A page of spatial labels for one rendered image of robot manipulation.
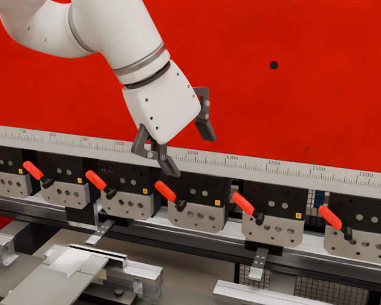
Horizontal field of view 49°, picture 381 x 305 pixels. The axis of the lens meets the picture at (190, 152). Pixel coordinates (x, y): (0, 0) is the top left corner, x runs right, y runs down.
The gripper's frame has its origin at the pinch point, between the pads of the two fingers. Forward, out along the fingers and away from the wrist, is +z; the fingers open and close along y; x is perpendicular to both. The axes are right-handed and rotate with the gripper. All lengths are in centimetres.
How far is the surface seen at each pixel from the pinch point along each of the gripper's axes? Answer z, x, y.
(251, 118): 12.6, -12.3, -25.1
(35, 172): 10, -63, 11
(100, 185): 17.0, -45.9, 3.4
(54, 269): 34, -59, 25
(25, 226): 43, -113, 20
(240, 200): 28.4, -14.2, -13.6
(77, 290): 38, -49, 24
